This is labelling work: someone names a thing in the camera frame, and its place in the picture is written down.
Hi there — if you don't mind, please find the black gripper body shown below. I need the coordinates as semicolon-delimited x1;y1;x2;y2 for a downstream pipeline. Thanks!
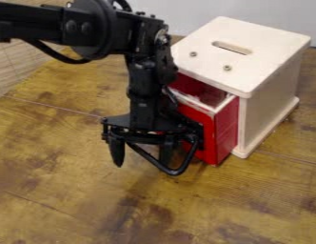
102;93;203;150

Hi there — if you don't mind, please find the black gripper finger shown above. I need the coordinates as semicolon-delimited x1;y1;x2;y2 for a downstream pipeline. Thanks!
160;141;176;171
109;137;125;168

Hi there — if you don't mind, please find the black metal drawer handle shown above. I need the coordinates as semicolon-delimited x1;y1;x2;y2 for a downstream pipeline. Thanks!
126;133;200;176

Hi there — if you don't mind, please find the red drawer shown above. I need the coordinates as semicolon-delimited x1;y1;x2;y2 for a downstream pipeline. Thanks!
171;73;240;166

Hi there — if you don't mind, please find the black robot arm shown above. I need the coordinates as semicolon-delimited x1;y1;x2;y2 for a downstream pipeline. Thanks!
0;0;203;175

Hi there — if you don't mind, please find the white wooden box cabinet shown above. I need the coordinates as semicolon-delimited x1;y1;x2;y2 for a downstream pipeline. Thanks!
172;16;311;158

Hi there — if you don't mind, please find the woven mat at left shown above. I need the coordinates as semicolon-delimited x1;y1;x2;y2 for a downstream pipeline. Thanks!
0;39;66;97

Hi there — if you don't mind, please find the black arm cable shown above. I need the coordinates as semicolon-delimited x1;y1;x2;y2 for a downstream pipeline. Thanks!
29;39;93;65

